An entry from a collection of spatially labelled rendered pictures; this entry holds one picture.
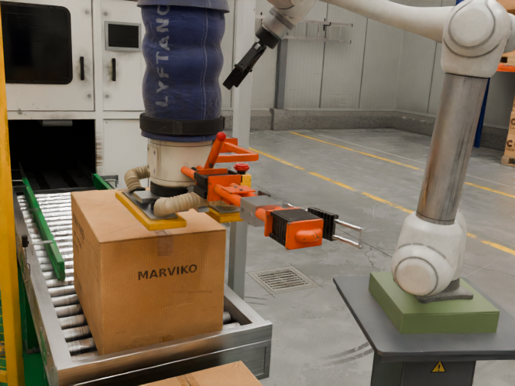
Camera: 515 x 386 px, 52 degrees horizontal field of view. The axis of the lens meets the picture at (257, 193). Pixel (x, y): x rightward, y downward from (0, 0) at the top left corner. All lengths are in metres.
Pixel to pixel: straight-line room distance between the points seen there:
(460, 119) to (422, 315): 0.57
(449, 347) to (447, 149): 0.55
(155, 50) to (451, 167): 0.79
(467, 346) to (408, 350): 0.18
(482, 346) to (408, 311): 0.22
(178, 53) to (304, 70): 10.64
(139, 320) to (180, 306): 0.14
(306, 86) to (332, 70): 0.76
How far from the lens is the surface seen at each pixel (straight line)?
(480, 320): 1.69
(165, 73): 1.37
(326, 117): 12.21
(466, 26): 1.32
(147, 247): 1.64
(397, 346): 1.54
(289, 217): 0.94
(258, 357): 1.90
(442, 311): 1.63
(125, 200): 1.54
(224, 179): 1.22
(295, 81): 11.86
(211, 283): 1.76
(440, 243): 1.42
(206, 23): 1.38
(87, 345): 1.90
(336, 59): 12.40
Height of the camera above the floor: 1.49
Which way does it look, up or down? 14 degrees down
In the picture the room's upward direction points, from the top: 3 degrees clockwise
